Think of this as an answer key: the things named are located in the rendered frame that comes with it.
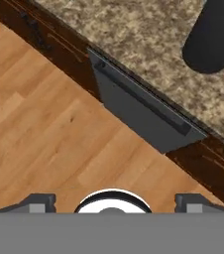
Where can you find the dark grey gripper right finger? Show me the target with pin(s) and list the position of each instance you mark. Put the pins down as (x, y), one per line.
(190, 202)

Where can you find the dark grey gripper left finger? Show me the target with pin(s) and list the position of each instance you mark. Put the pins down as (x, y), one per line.
(39, 202)

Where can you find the dark wood cupboard run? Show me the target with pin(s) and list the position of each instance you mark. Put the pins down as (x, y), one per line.
(209, 165)
(51, 41)

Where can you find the white and black round disc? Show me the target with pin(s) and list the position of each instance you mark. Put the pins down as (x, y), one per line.
(112, 201)

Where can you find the grey dishwasher door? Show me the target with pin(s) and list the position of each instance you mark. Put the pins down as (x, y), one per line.
(134, 110)

